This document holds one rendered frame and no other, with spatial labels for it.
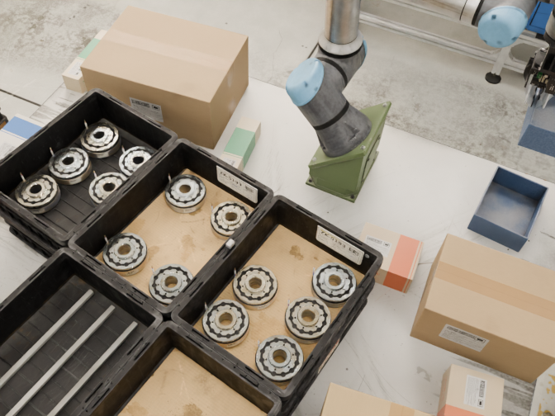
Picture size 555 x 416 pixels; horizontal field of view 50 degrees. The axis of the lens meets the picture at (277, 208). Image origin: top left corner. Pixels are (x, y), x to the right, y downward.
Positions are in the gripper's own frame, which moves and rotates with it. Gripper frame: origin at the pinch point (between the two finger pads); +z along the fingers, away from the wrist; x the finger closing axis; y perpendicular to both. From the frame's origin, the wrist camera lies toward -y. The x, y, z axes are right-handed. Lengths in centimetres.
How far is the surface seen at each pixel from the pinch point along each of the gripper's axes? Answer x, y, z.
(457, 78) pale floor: -32, -132, 109
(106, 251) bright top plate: -78, 67, 21
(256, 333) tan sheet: -39, 68, 27
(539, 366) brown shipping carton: 21, 45, 34
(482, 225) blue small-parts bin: -0.2, 9.5, 37.8
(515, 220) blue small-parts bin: 7.9, 0.5, 42.0
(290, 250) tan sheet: -41, 45, 26
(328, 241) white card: -33, 42, 22
